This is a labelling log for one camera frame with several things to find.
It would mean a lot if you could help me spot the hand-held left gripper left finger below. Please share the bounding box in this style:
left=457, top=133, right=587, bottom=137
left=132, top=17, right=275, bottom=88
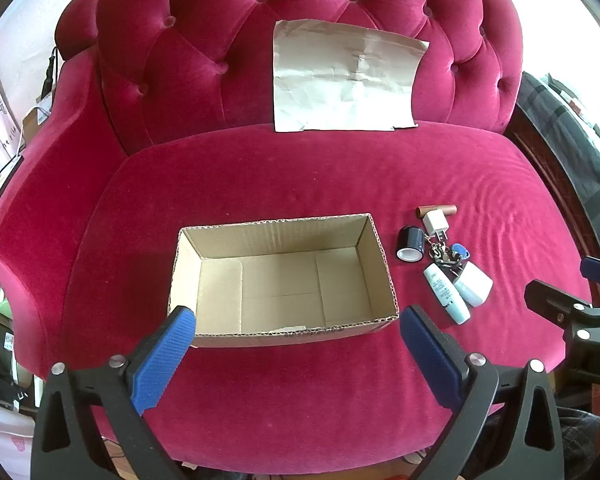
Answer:
left=30, top=305, right=197, bottom=480

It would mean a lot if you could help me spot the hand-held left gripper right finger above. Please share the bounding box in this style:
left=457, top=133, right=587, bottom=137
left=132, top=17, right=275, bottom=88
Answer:
left=399, top=304, right=566, bottom=480

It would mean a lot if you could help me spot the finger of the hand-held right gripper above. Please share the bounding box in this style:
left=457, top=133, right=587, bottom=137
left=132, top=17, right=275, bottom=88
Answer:
left=524, top=279, right=595, bottom=343
left=580, top=256, right=600, bottom=292

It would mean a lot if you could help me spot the white tube pale blue cap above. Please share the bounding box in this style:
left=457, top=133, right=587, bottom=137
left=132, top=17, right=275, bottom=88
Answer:
left=423, top=262, right=472, bottom=325

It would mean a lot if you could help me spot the white squat bottle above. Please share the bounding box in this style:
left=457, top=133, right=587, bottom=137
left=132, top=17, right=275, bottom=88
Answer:
left=452, top=261, right=494, bottom=307

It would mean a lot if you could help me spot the key bunch with blue fob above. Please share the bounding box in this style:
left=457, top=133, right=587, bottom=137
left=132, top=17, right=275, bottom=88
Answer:
left=426, top=240, right=470, bottom=276

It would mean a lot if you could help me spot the black jar white lid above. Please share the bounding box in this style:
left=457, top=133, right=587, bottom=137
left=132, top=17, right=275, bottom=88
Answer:
left=396, top=226, right=426, bottom=262

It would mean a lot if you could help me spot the white charger plug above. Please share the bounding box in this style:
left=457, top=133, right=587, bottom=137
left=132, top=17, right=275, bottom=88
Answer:
left=424, top=210, right=451, bottom=243

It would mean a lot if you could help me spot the cardboard box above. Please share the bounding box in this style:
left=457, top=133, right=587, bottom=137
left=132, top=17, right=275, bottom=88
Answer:
left=167, top=212, right=401, bottom=348

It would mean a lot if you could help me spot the brown cylindrical tube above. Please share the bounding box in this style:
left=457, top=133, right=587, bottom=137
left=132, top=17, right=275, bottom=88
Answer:
left=414, top=202, right=458, bottom=218

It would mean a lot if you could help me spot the dark plaid cloth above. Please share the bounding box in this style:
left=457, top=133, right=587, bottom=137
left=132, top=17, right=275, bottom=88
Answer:
left=555, top=407, right=600, bottom=480

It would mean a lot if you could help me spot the dark plaid blanket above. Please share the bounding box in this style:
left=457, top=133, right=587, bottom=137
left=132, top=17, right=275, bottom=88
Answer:
left=517, top=71, right=600, bottom=241

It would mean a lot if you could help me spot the pale pink tub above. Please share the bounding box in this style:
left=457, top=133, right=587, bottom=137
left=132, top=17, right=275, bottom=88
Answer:
left=0, top=400, right=36, bottom=480

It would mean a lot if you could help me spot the red tufted velvet armchair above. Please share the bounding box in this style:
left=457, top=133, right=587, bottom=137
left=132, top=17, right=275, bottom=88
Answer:
left=0, top=0, right=593, bottom=473

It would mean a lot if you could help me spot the small brown carton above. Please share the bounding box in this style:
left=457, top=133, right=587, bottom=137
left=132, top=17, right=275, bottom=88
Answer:
left=22, top=105, right=51, bottom=142

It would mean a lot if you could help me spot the creased brown paper sheet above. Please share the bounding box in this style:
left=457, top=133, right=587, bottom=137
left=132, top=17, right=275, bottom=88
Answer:
left=271, top=19, right=430, bottom=133

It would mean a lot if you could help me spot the black corded hair tool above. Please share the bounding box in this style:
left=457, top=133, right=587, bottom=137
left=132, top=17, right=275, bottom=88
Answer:
left=41, top=46, right=62, bottom=103

